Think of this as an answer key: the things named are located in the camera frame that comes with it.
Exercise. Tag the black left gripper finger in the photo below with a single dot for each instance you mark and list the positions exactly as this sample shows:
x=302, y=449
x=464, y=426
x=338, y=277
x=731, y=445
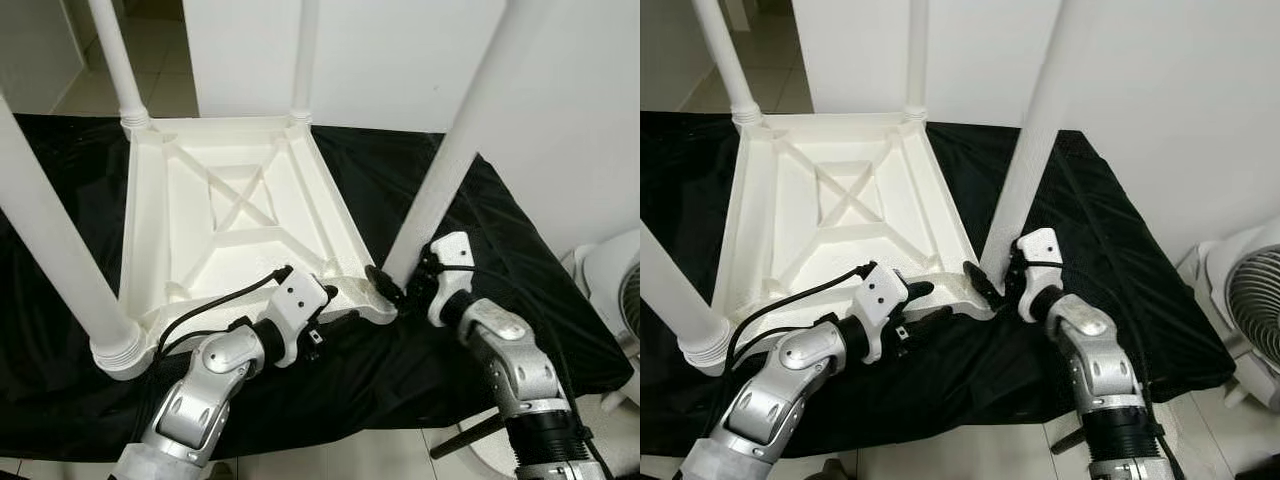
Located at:
x=917, y=291
x=329, y=292

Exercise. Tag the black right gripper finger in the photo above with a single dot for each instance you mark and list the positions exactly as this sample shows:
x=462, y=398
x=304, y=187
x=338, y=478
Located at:
x=385, y=285
x=982, y=282

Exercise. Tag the white plastic children table top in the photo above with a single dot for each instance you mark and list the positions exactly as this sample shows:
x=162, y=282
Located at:
x=850, y=200
x=240, y=200

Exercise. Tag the black table cloth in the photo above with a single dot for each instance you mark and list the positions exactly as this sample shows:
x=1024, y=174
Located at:
x=1150, y=320
x=540, y=320

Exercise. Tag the black metal table leg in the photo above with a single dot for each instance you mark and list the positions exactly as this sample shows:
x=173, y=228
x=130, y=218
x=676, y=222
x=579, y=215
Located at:
x=1068, y=440
x=468, y=436

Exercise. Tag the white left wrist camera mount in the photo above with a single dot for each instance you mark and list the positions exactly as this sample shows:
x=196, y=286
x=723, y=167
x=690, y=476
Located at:
x=882, y=290
x=298, y=295

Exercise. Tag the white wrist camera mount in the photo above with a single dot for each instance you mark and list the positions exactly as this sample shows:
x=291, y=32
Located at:
x=882, y=290
x=452, y=255
x=298, y=295
x=1040, y=250

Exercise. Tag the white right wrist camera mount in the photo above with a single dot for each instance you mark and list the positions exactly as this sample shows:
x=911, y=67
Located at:
x=452, y=255
x=1040, y=250

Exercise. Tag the white pedestal fan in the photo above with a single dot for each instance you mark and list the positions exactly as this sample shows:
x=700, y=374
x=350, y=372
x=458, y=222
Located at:
x=1245, y=300
x=612, y=300

